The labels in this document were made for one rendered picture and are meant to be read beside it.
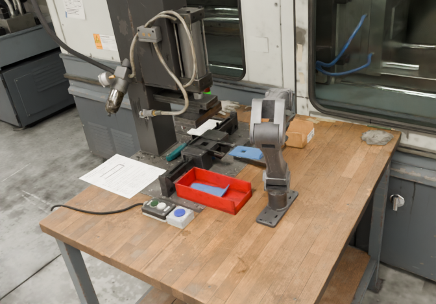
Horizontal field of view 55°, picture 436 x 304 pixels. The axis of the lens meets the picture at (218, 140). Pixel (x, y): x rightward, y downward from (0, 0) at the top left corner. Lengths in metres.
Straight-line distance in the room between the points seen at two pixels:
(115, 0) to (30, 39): 3.02
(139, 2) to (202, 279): 0.95
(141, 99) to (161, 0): 0.44
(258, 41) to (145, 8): 0.77
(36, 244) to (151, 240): 1.77
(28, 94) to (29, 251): 2.03
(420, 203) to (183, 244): 1.20
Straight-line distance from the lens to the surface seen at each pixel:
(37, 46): 4.64
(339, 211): 1.44
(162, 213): 1.43
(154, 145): 1.80
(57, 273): 2.79
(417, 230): 2.24
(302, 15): 1.92
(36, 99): 4.68
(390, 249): 2.37
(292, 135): 1.74
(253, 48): 2.16
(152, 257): 1.34
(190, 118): 1.54
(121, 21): 1.64
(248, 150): 1.59
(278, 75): 2.13
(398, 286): 2.47
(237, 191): 1.52
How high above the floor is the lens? 1.81
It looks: 29 degrees down
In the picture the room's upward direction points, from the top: 7 degrees counter-clockwise
